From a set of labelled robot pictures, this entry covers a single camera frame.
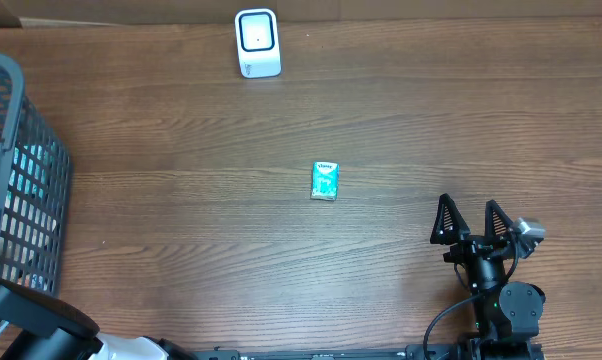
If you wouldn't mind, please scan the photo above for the brown cardboard backboard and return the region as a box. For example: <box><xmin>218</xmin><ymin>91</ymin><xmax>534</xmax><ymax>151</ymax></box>
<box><xmin>0</xmin><ymin>0</ymin><xmax>602</xmax><ymax>27</ymax></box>

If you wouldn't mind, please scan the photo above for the dark grey mesh basket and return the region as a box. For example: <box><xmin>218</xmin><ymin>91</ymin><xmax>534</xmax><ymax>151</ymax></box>
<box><xmin>0</xmin><ymin>54</ymin><xmax>73</xmax><ymax>296</ymax></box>

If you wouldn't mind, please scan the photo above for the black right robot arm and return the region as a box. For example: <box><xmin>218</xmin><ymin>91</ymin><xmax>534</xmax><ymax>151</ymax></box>
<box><xmin>422</xmin><ymin>193</ymin><xmax>546</xmax><ymax>360</ymax></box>

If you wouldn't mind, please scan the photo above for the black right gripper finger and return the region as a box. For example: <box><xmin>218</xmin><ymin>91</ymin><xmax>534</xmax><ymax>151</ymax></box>
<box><xmin>484</xmin><ymin>200</ymin><xmax>513</xmax><ymax>238</ymax></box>
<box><xmin>430</xmin><ymin>193</ymin><xmax>470</xmax><ymax>245</ymax></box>

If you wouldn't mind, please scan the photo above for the white barcode scanner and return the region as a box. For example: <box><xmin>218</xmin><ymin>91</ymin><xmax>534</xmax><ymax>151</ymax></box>
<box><xmin>234</xmin><ymin>8</ymin><xmax>282</xmax><ymax>79</ymax></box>

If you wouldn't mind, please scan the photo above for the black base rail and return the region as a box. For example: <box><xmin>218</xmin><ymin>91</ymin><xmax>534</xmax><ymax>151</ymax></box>
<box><xmin>191</xmin><ymin>344</ymin><xmax>546</xmax><ymax>360</ymax></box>

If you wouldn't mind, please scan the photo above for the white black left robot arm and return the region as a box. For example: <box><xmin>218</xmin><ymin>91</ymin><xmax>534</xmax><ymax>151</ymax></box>
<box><xmin>0</xmin><ymin>278</ymin><xmax>196</xmax><ymax>360</ymax></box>

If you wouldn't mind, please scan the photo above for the small teal tissue pack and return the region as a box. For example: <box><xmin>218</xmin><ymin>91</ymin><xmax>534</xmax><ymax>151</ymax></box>
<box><xmin>310</xmin><ymin>161</ymin><xmax>339</xmax><ymax>201</ymax></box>

